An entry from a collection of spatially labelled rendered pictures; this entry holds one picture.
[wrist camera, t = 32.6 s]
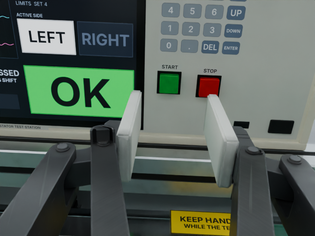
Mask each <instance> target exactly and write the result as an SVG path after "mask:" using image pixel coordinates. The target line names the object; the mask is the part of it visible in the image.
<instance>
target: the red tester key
mask: <svg viewBox="0 0 315 236"><path fill-rule="evenodd" d="M219 81H220V80H219V78H206V77H201V78H200V82H199V91H198V95H199V97H207V96H208V95H209V94H213V95H217V96H218V88H219Z"/></svg>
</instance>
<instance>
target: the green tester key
mask: <svg viewBox="0 0 315 236"><path fill-rule="evenodd" d="M178 87H179V75H178V74H160V81H159V92H160V93H168V94H177V93H178Z"/></svg>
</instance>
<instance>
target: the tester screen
mask: <svg viewBox="0 0 315 236"><path fill-rule="evenodd" d="M136 16H137V0H0V94H14V95H18V100H19V105H20V109H0V117H12V118H41V119H61V120H81V121H101V122H107V121H109V120H119V121H121V120H122V118H113V117H93V116H73V115H53V114H33V113H31V111H30V103H29V97H28V91H27V85H26V79H25V73H24V67H23V65H26V66H56V67H77V68H97V69H118V70H134V90H136ZM17 19H38V20H59V21H81V22H112V23H133V58H129V57H108V56H88V55H67V54H46V53H25V52H22V47H21V41H20V35H19V29H18V23H17Z"/></svg>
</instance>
